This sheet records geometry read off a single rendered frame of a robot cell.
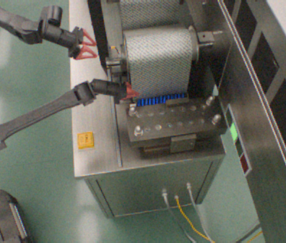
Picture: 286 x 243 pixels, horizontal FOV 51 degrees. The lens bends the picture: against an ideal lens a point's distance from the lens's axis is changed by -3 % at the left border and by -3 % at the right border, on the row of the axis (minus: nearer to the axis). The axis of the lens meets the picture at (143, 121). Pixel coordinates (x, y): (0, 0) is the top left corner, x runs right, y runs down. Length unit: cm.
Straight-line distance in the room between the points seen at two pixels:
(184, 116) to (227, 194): 110
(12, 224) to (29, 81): 133
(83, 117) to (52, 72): 147
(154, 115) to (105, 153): 27
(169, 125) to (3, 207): 130
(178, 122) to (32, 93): 178
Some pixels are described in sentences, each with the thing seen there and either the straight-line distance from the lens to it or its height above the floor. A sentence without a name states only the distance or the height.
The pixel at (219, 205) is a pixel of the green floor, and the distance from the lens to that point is 225.
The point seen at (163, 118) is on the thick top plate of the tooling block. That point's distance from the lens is 128.
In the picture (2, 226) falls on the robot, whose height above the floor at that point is 24.
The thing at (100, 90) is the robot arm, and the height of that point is 116.
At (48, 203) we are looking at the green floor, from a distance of 233.
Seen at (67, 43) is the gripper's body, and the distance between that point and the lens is 111.
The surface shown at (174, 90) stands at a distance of 133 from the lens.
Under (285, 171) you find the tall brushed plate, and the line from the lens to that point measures 82.
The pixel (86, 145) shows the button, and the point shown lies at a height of 92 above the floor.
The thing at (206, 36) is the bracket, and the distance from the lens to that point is 122.
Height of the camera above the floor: 213
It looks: 60 degrees down
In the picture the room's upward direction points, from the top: 3 degrees counter-clockwise
